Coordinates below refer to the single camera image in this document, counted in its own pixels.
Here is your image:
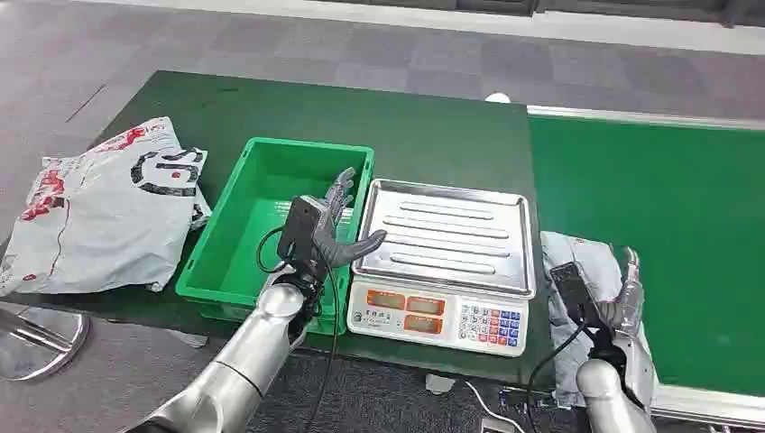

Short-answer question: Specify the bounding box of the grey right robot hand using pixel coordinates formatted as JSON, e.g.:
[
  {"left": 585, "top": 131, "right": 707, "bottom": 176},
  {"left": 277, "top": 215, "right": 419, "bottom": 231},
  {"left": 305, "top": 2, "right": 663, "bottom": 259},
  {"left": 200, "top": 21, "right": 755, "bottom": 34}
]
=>
[{"left": 597, "top": 245, "right": 647, "bottom": 343}]

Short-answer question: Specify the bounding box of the white table bracket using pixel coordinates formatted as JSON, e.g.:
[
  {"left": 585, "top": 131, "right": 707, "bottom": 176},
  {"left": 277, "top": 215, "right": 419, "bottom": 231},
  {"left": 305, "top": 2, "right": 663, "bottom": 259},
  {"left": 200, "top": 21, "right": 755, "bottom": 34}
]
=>
[{"left": 424, "top": 373, "right": 457, "bottom": 396}]

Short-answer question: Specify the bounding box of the large white printed parcel bag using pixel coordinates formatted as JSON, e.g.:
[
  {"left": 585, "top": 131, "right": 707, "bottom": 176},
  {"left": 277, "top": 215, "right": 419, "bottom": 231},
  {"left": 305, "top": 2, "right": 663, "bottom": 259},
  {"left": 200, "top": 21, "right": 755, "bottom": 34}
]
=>
[{"left": 0, "top": 116, "right": 213, "bottom": 298}]

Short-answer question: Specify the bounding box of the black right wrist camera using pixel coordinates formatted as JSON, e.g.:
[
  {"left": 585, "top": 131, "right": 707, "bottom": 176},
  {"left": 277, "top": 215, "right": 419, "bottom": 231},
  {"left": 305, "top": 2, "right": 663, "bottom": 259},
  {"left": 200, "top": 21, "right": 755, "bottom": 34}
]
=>
[{"left": 548, "top": 261, "right": 606, "bottom": 331}]

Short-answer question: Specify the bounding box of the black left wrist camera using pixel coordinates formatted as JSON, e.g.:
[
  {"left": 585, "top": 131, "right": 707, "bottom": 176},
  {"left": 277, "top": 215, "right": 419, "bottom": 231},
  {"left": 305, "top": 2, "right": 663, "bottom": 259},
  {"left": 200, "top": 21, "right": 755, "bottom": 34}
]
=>
[{"left": 276, "top": 195, "right": 328, "bottom": 279}]

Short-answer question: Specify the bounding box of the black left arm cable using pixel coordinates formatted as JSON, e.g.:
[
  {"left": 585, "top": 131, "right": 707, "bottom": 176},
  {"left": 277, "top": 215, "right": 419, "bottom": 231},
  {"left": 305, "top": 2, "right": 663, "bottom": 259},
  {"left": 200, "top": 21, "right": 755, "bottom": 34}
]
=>
[{"left": 256, "top": 225, "right": 343, "bottom": 433}]

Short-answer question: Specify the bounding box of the white electronic weighing scale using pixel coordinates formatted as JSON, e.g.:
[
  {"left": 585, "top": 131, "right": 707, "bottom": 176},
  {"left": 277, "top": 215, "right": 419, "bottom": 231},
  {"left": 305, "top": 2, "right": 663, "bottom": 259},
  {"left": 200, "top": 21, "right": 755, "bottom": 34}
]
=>
[{"left": 346, "top": 275, "right": 530, "bottom": 358}]

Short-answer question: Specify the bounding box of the steel scale pan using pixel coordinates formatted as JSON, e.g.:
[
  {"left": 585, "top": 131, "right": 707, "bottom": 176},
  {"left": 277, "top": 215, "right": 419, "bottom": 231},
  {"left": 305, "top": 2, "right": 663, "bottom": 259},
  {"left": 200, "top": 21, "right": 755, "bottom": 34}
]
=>
[{"left": 351, "top": 178, "right": 538, "bottom": 300}]

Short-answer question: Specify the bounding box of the grey parcel bag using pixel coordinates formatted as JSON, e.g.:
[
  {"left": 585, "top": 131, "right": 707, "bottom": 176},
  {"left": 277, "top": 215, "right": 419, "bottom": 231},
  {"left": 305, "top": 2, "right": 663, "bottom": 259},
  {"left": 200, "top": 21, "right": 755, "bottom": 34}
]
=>
[{"left": 540, "top": 231, "right": 627, "bottom": 408}]

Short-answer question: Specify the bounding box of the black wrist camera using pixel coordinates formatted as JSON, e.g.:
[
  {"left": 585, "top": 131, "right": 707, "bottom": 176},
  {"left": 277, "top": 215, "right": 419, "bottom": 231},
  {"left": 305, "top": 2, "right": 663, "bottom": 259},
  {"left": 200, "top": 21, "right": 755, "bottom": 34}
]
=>
[
  {"left": 548, "top": 261, "right": 606, "bottom": 331},
  {"left": 276, "top": 195, "right": 328, "bottom": 279}
]

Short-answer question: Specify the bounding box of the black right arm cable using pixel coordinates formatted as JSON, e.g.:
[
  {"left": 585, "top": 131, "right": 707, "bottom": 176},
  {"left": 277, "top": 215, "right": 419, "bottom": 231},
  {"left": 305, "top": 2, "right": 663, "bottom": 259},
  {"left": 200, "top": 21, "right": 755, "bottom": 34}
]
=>
[{"left": 525, "top": 321, "right": 591, "bottom": 433}]

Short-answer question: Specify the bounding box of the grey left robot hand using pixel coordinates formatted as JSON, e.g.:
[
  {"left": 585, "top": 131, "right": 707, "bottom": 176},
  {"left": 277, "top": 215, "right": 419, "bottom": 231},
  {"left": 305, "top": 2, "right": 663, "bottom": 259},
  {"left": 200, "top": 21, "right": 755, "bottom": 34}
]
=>
[{"left": 310, "top": 167, "right": 389, "bottom": 272}]

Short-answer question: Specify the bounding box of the green plastic crate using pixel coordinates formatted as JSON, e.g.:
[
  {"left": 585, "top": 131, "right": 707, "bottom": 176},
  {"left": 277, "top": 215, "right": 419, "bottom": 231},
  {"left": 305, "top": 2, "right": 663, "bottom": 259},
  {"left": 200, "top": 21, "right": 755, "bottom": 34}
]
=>
[{"left": 175, "top": 136, "right": 376, "bottom": 336}]

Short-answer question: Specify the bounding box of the white cable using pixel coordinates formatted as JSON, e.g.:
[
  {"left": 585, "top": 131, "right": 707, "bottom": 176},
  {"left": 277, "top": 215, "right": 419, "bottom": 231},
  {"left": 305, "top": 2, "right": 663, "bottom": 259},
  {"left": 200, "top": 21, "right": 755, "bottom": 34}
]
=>
[{"left": 465, "top": 381, "right": 527, "bottom": 433}]

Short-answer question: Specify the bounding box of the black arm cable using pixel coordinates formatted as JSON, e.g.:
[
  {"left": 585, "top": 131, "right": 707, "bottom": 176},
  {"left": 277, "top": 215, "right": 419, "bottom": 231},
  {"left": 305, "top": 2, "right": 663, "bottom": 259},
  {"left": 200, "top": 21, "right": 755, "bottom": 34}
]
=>
[
  {"left": 525, "top": 321, "right": 591, "bottom": 433},
  {"left": 256, "top": 225, "right": 343, "bottom": 433}
]

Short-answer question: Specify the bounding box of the chrome round stand base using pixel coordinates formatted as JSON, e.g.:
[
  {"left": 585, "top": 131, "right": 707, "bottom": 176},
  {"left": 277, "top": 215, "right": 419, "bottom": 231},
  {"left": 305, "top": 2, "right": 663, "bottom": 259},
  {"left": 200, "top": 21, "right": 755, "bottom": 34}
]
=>
[{"left": 0, "top": 304, "right": 91, "bottom": 383}]

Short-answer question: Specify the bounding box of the green conveyor belt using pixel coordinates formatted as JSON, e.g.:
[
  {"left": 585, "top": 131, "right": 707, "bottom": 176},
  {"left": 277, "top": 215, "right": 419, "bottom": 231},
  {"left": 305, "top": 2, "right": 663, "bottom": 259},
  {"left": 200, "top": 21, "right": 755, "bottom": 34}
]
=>
[{"left": 527, "top": 106, "right": 765, "bottom": 429}]

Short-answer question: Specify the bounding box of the black terminal block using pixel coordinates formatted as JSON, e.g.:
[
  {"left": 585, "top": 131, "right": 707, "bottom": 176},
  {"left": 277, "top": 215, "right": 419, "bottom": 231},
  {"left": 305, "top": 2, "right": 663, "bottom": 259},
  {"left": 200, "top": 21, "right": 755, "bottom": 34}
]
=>
[{"left": 499, "top": 387, "right": 560, "bottom": 411}]

